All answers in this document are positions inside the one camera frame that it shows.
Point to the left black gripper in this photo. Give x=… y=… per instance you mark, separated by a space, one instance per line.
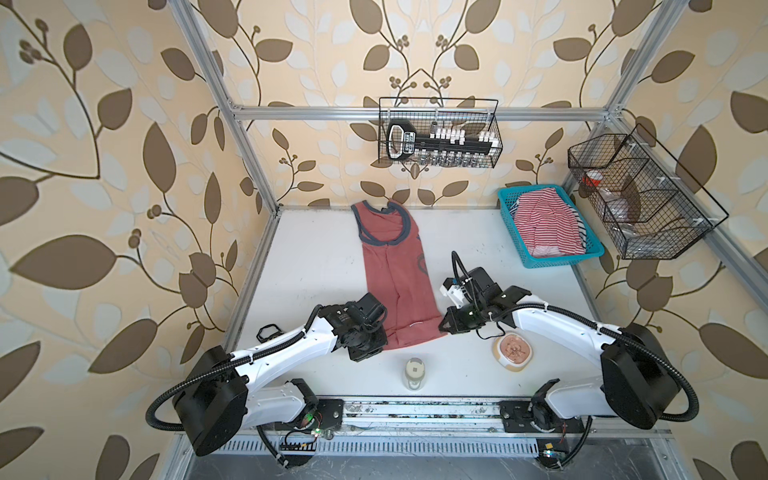
x=380 y=326

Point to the beige round container pink lid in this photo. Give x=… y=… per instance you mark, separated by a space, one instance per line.
x=512 y=351

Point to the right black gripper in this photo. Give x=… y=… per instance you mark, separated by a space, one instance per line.
x=454 y=325

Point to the black wire basket back wall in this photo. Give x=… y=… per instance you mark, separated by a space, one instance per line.
x=475 y=116

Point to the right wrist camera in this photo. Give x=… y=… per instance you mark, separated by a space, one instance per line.
x=452 y=289

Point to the black wire basket wall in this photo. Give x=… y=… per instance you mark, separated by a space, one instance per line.
x=653 y=204
x=475 y=116

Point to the black wire basket right wall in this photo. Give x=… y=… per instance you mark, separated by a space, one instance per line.
x=653 y=204

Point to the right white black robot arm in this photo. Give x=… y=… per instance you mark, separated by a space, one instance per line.
x=632 y=379

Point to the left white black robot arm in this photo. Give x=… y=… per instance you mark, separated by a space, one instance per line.
x=227 y=391

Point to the striped red white tank top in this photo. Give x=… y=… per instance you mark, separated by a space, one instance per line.
x=547 y=225

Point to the teal plastic basket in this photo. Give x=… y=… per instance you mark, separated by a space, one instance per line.
x=507 y=198

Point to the small clear jar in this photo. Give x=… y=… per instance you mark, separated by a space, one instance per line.
x=414 y=374

